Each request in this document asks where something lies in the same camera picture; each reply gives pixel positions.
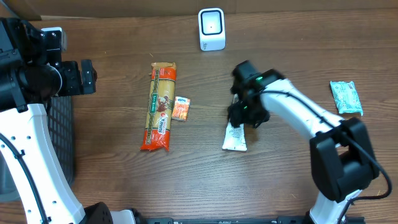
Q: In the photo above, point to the white tube gold cap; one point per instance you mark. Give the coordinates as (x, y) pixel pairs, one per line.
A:
(234, 139)

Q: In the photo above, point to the teal snack packet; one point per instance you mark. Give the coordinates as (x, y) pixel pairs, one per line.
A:
(346, 97)

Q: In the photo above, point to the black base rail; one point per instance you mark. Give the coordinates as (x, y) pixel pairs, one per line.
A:
(278, 220)

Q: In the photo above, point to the orange tissue pack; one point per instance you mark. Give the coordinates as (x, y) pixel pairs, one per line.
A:
(181, 108)

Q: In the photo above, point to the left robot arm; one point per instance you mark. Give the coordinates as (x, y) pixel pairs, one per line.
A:
(26, 144)

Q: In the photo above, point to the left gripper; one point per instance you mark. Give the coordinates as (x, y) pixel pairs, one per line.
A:
(87, 76)

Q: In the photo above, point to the spaghetti packet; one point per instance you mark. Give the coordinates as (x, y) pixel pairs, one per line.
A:
(160, 106)

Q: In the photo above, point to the grey plastic basket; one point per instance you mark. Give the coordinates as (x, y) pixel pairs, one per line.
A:
(61, 130)

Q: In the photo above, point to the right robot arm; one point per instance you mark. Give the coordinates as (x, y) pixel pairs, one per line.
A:
(342, 159)

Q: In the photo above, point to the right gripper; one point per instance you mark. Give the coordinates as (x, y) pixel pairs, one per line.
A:
(240, 117)

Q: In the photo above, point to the white barcode scanner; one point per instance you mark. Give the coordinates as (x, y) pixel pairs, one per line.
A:
(211, 27)

